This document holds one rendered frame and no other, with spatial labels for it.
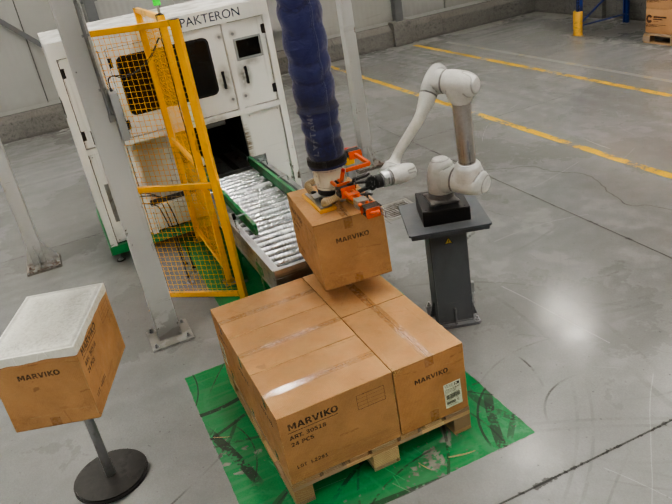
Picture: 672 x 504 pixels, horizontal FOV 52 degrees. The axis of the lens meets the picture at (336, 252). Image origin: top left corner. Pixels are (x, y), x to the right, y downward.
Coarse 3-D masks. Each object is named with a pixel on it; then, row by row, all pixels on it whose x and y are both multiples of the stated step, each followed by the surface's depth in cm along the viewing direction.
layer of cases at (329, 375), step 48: (288, 288) 421; (336, 288) 411; (384, 288) 402; (240, 336) 380; (288, 336) 372; (336, 336) 365; (384, 336) 357; (432, 336) 350; (240, 384) 392; (288, 384) 334; (336, 384) 328; (384, 384) 330; (432, 384) 343; (288, 432) 317; (336, 432) 329; (384, 432) 341
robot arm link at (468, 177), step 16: (448, 80) 370; (464, 80) 365; (448, 96) 375; (464, 96) 370; (464, 112) 378; (464, 128) 384; (464, 144) 389; (464, 160) 395; (464, 176) 398; (480, 176) 397; (464, 192) 406; (480, 192) 401
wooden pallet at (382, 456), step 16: (240, 400) 415; (448, 416) 355; (464, 416) 360; (416, 432) 350; (384, 448) 345; (352, 464) 340; (384, 464) 349; (288, 480) 334; (304, 480) 331; (304, 496) 334
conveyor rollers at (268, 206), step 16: (240, 176) 624; (256, 176) 619; (240, 192) 589; (256, 192) 585; (272, 192) 573; (256, 208) 551; (272, 208) 547; (288, 208) 535; (240, 224) 522; (272, 224) 513; (288, 224) 508; (256, 240) 492; (272, 240) 487; (288, 240) 482; (272, 256) 464; (288, 256) 465
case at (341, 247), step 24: (312, 216) 378; (336, 216) 372; (360, 216) 372; (312, 240) 378; (336, 240) 373; (360, 240) 377; (384, 240) 382; (312, 264) 400; (336, 264) 379; (360, 264) 383; (384, 264) 388
